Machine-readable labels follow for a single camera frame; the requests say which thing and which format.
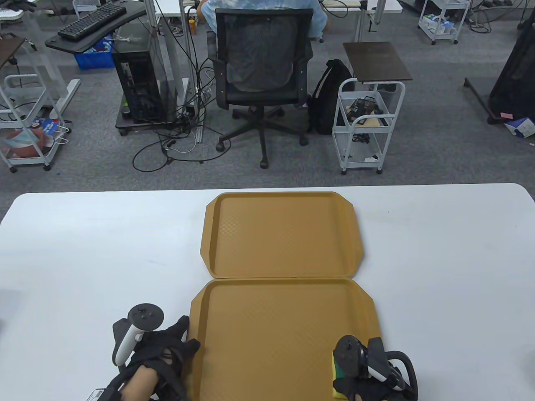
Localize person's left hand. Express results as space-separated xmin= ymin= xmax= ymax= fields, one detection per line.
xmin=121 ymin=315 xmax=201 ymax=398

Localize person's right hand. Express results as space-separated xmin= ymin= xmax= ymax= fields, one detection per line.
xmin=334 ymin=368 xmax=414 ymax=401

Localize yellow and green sponge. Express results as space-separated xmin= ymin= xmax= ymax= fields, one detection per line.
xmin=331 ymin=351 xmax=348 ymax=400

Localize brown plastic food tray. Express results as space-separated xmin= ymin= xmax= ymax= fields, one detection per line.
xmin=187 ymin=279 xmax=392 ymax=401
xmin=201 ymin=192 xmax=367 ymax=280

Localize grey white left hand controller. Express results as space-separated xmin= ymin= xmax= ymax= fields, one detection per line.
xmin=112 ymin=303 xmax=164 ymax=368

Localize black wheeled platform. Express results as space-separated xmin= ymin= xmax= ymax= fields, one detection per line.
xmin=116 ymin=112 xmax=197 ymax=136

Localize red plastic bag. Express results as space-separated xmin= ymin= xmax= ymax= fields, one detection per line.
xmin=2 ymin=127 xmax=55 ymax=158

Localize blue white paper bag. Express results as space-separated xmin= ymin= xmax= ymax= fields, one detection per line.
xmin=31 ymin=118 xmax=70 ymax=145

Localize white mesh-shelf rolling cart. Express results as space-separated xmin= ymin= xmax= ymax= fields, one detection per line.
xmin=332 ymin=80 xmax=406 ymax=175

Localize black computer tower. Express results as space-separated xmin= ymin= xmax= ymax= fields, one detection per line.
xmin=112 ymin=40 xmax=178 ymax=124

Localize black backpack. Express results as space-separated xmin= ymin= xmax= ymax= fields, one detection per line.
xmin=308 ymin=58 xmax=356 ymax=135

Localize blue plastic crate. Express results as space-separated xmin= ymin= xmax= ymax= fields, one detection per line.
xmin=74 ymin=36 xmax=116 ymax=70

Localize white rolling cart with bags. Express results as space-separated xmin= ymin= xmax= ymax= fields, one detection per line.
xmin=0 ymin=74 xmax=66 ymax=173

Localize white blue box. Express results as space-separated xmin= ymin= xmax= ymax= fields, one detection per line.
xmin=504 ymin=118 xmax=535 ymax=139

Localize black mesh office chair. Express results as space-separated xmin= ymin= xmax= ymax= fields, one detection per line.
xmin=207 ymin=8 xmax=315 ymax=170

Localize black keyboard desk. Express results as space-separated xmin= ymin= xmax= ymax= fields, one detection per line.
xmin=45 ymin=0 xmax=147 ymax=54

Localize dark brown side table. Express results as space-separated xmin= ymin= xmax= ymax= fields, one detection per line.
xmin=343 ymin=41 xmax=413 ymax=93

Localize black keyboard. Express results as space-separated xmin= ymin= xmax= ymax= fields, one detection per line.
xmin=58 ymin=1 xmax=127 ymax=41

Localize small brown table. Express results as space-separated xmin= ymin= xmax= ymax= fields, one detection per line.
xmin=0 ymin=37 xmax=25 ymax=68

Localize white office desk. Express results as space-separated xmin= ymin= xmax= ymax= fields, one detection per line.
xmin=155 ymin=0 xmax=404 ymax=44

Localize black fabric stand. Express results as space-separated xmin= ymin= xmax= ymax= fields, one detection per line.
xmin=464 ymin=25 xmax=535 ymax=126

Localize white rolling cart with boxes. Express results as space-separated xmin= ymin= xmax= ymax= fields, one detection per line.
xmin=418 ymin=0 xmax=471 ymax=45

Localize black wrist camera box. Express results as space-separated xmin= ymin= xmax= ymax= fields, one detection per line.
xmin=86 ymin=388 xmax=122 ymax=401

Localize black floor cables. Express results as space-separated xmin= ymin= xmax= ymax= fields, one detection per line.
xmin=132 ymin=54 xmax=231 ymax=172

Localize aluminium post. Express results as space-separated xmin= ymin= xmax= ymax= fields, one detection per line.
xmin=183 ymin=0 xmax=204 ymax=144

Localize white standing desk frame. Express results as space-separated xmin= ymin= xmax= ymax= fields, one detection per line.
xmin=21 ymin=8 xmax=81 ymax=120

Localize black wire basket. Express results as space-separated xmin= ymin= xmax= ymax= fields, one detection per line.
xmin=347 ymin=97 xmax=383 ymax=122

